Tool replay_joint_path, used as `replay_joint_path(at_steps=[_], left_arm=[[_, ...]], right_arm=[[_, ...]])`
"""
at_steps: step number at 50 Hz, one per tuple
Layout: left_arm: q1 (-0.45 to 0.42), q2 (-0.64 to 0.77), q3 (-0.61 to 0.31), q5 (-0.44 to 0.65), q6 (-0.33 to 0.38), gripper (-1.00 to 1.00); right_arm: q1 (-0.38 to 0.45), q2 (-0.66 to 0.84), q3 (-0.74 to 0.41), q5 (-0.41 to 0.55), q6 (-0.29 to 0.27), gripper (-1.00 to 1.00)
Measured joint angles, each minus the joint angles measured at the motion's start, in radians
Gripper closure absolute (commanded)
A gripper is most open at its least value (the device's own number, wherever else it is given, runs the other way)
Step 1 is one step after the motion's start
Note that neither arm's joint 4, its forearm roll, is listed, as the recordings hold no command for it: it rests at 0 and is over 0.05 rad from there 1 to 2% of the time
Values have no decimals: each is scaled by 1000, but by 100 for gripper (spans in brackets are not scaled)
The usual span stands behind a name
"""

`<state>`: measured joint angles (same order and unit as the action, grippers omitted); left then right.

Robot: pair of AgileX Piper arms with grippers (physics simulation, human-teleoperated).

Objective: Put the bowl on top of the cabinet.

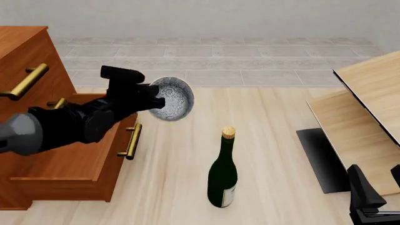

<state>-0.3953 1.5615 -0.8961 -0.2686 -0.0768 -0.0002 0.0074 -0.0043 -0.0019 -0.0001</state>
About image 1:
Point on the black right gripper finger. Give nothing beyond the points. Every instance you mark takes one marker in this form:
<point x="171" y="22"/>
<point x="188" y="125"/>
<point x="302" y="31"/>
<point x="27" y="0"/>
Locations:
<point x="396" y="175"/>
<point x="364" y="189"/>

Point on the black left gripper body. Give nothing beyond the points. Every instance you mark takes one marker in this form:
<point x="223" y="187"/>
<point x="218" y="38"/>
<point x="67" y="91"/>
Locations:
<point x="125" y="98"/>

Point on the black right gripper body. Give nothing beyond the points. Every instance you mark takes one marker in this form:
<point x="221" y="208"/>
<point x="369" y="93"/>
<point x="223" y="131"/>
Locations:
<point x="375" y="216"/>

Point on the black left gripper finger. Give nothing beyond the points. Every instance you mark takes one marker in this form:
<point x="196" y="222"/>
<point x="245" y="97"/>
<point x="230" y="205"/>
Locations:
<point x="149" y="90"/>
<point x="151" y="103"/>

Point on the black patterned bowl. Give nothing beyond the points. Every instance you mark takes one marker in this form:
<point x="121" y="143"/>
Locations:
<point x="176" y="98"/>

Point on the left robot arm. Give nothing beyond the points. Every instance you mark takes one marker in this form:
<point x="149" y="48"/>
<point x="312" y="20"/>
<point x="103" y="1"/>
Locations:
<point x="59" y="126"/>

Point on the wooden cabinet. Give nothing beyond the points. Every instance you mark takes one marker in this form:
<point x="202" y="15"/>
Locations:
<point x="18" y="39"/>

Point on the closed wooden drawer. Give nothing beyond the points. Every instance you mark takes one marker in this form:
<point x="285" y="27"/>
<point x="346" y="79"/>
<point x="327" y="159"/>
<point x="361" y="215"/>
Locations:
<point x="70" y="100"/>
<point x="47" y="56"/>

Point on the pale wooden wine rack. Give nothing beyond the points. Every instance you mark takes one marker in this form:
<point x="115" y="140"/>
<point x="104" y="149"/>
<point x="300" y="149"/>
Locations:
<point x="353" y="122"/>

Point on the open wooden drawer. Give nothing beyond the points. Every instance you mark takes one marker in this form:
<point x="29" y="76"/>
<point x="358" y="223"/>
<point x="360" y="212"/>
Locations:
<point x="78" y="164"/>

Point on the dark green wine bottle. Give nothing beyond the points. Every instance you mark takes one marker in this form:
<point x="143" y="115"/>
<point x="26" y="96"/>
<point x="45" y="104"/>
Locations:
<point x="222" y="173"/>

